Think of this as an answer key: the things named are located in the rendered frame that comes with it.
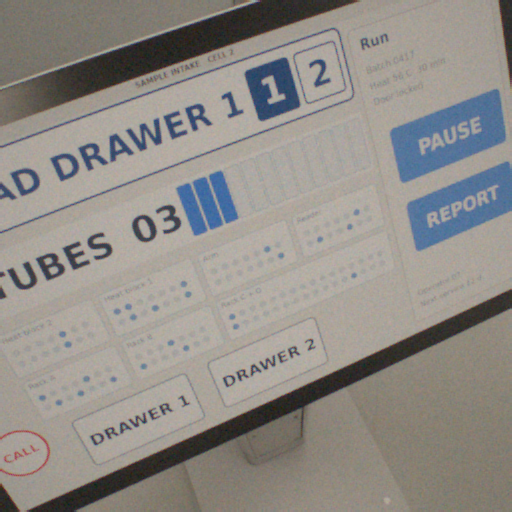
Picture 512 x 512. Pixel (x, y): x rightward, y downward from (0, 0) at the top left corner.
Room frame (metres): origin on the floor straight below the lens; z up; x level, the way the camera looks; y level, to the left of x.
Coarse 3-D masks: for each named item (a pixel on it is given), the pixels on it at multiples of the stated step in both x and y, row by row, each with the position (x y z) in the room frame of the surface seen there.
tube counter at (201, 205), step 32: (320, 128) 0.26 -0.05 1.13; (352, 128) 0.26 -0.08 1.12; (256, 160) 0.24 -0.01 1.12; (288, 160) 0.24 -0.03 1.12; (320, 160) 0.24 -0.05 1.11; (352, 160) 0.25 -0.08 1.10; (160, 192) 0.22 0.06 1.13; (192, 192) 0.22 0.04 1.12; (224, 192) 0.23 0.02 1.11; (256, 192) 0.23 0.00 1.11; (288, 192) 0.23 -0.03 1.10; (128, 224) 0.21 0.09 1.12; (160, 224) 0.21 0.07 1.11; (192, 224) 0.21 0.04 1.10; (224, 224) 0.21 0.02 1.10
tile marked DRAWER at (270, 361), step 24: (264, 336) 0.15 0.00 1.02; (288, 336) 0.15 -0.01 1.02; (312, 336) 0.15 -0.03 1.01; (216, 360) 0.14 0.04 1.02; (240, 360) 0.14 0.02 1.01; (264, 360) 0.14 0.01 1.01; (288, 360) 0.13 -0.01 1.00; (312, 360) 0.13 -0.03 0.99; (216, 384) 0.12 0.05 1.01; (240, 384) 0.12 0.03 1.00; (264, 384) 0.12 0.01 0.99
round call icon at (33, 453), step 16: (16, 432) 0.10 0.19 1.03; (32, 432) 0.10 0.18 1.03; (0, 448) 0.09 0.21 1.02; (16, 448) 0.09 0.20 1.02; (32, 448) 0.09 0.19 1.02; (48, 448) 0.09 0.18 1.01; (0, 464) 0.08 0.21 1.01; (16, 464) 0.08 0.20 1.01; (32, 464) 0.08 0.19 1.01; (48, 464) 0.08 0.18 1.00; (16, 480) 0.07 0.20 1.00
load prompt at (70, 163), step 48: (288, 48) 0.29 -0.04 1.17; (336, 48) 0.30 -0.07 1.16; (144, 96) 0.27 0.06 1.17; (192, 96) 0.27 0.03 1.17; (240, 96) 0.27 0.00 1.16; (288, 96) 0.27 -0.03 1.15; (336, 96) 0.28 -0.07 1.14; (48, 144) 0.24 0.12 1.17; (96, 144) 0.24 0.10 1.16; (144, 144) 0.24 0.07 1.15; (192, 144) 0.25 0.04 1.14; (0, 192) 0.22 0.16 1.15; (48, 192) 0.22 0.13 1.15; (96, 192) 0.22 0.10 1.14
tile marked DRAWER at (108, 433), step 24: (168, 384) 0.12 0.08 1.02; (120, 408) 0.11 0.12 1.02; (144, 408) 0.11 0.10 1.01; (168, 408) 0.11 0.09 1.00; (192, 408) 0.11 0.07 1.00; (96, 432) 0.09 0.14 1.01; (120, 432) 0.09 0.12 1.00; (144, 432) 0.09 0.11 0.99; (168, 432) 0.09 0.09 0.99; (96, 456) 0.08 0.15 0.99; (120, 456) 0.08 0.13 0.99
